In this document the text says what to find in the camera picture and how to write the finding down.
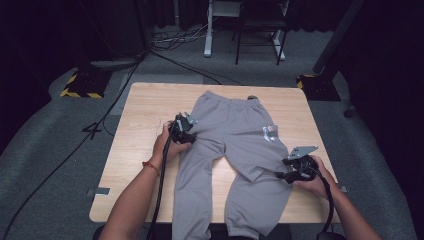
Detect person's dark clothing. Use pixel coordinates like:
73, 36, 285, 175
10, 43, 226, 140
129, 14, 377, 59
146, 223, 293, 240

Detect black metal chair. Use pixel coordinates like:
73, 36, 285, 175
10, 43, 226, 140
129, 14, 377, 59
234, 0, 289, 66

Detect left hand-held gripper black cable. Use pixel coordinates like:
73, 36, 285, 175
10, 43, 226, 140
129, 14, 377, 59
145, 136, 173, 240

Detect red string bracelet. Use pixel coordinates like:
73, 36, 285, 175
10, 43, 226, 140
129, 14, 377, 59
142, 160, 161, 177

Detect bundle of floor cables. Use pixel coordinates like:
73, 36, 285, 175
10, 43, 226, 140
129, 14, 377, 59
151, 19, 209, 52

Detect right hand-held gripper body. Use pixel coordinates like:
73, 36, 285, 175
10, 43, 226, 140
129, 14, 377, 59
282, 145, 319, 182

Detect grey pants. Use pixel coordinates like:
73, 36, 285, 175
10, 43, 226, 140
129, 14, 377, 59
171, 90, 294, 240

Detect grey tape strip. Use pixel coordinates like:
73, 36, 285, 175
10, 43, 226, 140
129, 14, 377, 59
87, 187, 111, 197

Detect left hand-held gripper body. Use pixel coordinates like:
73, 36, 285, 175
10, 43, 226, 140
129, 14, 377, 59
168, 112, 198, 144

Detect black yellow striped stand base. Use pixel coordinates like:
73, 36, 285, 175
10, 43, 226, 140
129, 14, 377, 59
59, 68, 113, 99
296, 73, 342, 102

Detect black tape cross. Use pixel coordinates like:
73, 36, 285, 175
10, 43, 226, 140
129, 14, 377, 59
82, 122, 103, 140

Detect dark slanted stand pole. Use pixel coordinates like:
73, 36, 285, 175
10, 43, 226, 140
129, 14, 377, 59
312, 0, 366, 75

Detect person's right hand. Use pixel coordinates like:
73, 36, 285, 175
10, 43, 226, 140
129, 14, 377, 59
293, 156, 339, 198

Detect white desk frame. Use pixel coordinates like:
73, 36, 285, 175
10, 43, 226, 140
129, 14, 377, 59
203, 0, 287, 62

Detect person's left hand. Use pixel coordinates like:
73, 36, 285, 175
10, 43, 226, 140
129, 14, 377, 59
152, 120, 192, 165

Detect long black floor cable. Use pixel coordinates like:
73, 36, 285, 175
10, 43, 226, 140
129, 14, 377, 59
0, 54, 146, 239

